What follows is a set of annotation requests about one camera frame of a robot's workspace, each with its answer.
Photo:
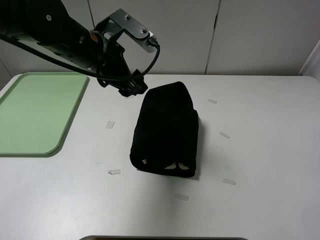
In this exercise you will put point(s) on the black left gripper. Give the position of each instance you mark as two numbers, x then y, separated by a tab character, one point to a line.
113	64

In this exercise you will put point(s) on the black short sleeve shirt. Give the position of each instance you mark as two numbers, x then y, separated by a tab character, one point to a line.
165	139

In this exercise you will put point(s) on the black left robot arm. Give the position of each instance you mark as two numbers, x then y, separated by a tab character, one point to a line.
48	24

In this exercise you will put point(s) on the green plastic tray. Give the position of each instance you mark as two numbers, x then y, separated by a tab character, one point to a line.
37	110

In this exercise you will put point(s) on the clear tape piece left middle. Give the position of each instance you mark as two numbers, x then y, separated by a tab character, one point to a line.
110	124

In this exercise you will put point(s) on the clear tape piece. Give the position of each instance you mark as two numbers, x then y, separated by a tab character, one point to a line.
212	101
229	181
224	135
181	196
110	124
114	172

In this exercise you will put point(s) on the clear tape piece far right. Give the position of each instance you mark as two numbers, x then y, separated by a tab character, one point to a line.
212	101

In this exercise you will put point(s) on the clear tape piece front left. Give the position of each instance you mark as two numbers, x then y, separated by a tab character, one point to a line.
114	172

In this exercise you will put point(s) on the clear tape piece right middle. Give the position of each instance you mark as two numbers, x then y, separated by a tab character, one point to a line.
224	135

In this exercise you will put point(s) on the clear tape piece near front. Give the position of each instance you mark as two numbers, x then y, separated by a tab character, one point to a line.
181	196

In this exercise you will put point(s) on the clear tape piece front right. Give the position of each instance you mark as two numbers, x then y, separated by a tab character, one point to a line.
229	181

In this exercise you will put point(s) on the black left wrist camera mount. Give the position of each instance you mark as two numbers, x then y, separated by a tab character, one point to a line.
120	22

